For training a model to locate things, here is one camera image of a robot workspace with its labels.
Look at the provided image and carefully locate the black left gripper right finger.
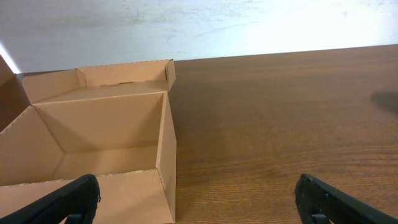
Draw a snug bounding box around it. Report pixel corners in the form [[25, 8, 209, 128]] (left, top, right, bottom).
[[294, 174, 397, 224]]

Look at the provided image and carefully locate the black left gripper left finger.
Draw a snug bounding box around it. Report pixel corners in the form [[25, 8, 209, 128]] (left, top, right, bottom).
[[1, 174, 101, 224]]

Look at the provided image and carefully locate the brown cardboard box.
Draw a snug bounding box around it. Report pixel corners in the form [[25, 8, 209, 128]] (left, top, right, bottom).
[[1, 59, 177, 223]]

